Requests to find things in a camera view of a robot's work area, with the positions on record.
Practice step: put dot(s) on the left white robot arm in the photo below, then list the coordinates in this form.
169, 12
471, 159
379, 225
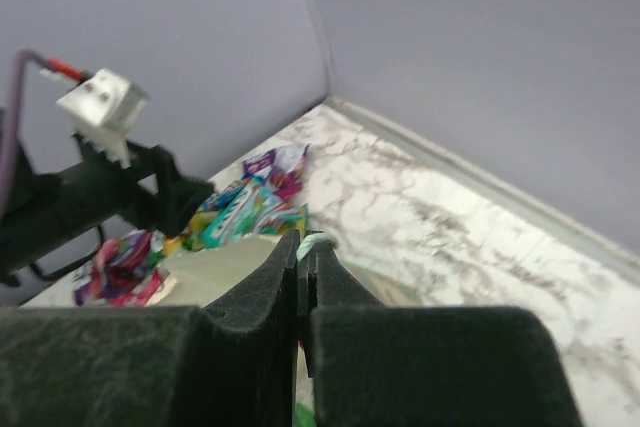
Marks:
47, 210

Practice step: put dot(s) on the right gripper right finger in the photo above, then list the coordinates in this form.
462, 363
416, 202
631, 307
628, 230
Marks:
430, 367

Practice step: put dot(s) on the red snack packet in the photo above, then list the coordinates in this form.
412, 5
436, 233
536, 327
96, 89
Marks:
126, 271

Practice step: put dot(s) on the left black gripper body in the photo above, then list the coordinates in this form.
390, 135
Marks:
150, 194

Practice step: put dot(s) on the green printed paper bag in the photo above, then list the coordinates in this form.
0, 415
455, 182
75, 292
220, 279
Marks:
204, 277

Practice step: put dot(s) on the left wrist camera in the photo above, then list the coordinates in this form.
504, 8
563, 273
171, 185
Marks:
103, 110

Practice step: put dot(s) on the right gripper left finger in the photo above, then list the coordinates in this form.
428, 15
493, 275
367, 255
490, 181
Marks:
150, 362

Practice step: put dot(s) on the mint green Fox's candy packet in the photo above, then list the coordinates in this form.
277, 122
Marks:
256, 209

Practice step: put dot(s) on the purple snack packet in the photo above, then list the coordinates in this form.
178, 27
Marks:
280, 168

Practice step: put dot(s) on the yellow green snack packet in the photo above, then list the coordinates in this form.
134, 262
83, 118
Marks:
191, 238

